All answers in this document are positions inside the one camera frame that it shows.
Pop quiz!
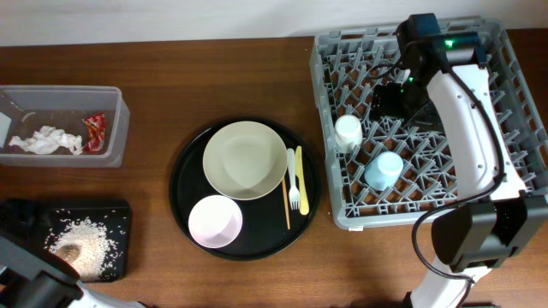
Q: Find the white cup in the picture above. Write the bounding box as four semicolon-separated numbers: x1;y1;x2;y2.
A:
335;115;362;154

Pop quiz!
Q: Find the brown cookie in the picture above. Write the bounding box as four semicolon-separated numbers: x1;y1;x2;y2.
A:
55;244;81;264

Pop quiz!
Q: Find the rice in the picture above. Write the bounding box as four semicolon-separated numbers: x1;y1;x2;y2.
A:
44;206;132;283

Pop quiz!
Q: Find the blue cup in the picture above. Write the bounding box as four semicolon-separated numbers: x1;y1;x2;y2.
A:
364;151;403;191

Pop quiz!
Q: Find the large white tissue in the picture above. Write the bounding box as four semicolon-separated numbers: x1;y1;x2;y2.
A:
9;126;83;155

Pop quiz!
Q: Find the red candy wrapper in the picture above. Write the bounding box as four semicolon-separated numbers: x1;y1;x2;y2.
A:
83;113;107;152

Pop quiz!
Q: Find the white plastic fork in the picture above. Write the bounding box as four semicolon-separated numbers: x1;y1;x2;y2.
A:
287;148;300;210

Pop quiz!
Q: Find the beige plate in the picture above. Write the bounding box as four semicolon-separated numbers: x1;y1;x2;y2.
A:
202;121;288;201

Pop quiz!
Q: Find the pink bowl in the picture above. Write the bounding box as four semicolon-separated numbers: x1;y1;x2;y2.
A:
188;195;243;249

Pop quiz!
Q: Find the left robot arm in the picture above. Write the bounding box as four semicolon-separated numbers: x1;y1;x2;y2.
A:
1;198;143;307

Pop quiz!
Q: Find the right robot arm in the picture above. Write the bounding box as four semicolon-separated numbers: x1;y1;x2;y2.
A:
372;13;547;307

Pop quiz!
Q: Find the grey dishwasher rack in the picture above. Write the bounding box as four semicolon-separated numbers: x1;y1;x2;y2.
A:
310;17;547;231

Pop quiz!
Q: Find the black rectangular tray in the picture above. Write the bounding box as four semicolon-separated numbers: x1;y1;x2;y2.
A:
1;198;132;283

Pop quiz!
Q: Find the white label on bin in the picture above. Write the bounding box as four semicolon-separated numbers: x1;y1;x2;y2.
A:
0;113;12;148

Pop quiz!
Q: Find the clear plastic bin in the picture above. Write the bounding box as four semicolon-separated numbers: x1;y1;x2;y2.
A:
1;86;130;168

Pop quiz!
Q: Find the yellow plastic knife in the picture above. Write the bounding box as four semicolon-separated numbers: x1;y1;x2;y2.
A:
295;145;310;216

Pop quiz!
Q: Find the wooden chopstick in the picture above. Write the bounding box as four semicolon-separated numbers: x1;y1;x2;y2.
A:
282;177;291;230

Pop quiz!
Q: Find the round black serving tray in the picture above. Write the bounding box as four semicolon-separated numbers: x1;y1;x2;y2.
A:
168;117;322;261

